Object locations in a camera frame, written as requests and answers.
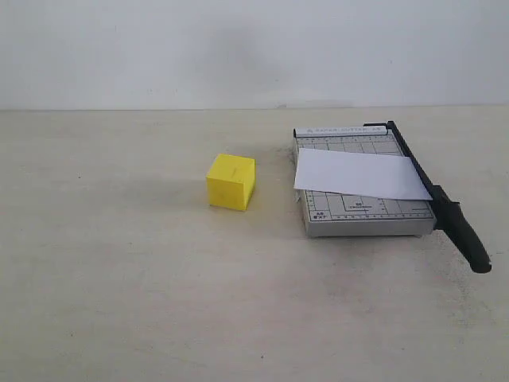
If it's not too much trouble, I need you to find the grey paper cutter base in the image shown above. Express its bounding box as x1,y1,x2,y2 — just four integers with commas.
293,123,436,237

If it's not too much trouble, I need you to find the white paper sheet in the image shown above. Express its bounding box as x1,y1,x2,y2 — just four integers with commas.
294,148,432,201

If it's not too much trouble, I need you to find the yellow foam cube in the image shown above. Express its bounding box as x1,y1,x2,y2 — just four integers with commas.
206,154,256,211

